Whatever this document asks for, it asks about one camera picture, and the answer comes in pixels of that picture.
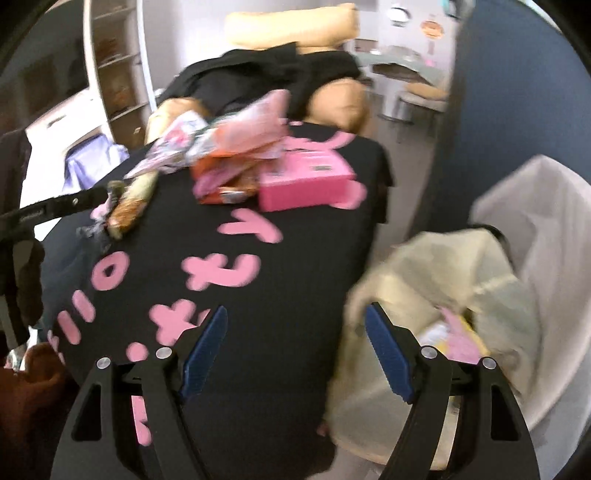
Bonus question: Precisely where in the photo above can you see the yellow snack bag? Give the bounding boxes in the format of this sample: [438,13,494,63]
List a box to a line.
[106,171,158,240]

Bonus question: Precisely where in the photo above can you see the pink tissue packet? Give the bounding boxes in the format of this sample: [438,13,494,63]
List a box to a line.
[125,111,209,179]

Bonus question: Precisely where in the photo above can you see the pink snack wrapper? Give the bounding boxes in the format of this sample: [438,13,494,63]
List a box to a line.
[192,160,260,199]

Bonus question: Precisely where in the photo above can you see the yellow plastic trash bag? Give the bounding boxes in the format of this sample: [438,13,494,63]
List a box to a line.
[325,227,541,465]

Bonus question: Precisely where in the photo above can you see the orange snack bag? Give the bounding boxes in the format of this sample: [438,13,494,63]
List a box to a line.
[189,147,283,180]

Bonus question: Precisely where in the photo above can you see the red gold snack wrapper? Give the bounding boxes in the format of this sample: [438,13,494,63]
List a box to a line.
[198,177,259,205]

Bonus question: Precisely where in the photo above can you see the red sleeve forearm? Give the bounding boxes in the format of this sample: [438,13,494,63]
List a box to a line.
[1,343,77,479]

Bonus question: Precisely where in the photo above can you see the purple shopping bag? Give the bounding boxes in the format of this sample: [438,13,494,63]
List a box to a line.
[62,134,129,194]

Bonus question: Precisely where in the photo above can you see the black Hello Kitty tablecloth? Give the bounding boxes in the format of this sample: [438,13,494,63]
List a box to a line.
[42,124,393,479]

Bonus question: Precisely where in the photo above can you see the white display shelf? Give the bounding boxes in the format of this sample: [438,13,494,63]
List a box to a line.
[82,0,156,150]

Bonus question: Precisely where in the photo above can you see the pink tissue box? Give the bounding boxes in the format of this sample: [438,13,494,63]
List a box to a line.
[259,150,356,212]

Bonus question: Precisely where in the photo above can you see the black jacket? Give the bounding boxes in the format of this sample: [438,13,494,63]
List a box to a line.
[156,43,361,120]

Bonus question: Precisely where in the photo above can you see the orange leather armchair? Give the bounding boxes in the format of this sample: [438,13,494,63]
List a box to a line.
[146,3,370,141]

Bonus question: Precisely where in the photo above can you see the beige dining chair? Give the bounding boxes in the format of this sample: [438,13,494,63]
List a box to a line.
[393,83,449,136]

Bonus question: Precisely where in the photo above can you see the dining table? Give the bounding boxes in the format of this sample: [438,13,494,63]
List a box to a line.
[355,47,447,121]

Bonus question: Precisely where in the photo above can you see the panda wall clock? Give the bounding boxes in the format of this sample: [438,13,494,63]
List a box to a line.
[390,6,412,28]

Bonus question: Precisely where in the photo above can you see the red chinese wall ornament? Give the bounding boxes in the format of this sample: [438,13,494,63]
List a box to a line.
[421,18,445,56]

